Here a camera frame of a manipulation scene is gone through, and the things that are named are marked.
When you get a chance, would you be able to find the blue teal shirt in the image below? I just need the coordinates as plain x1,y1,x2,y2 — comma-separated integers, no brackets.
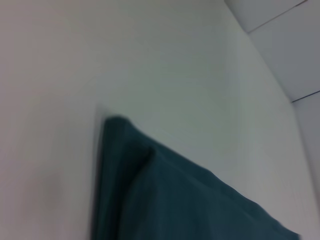
90,114,305,240

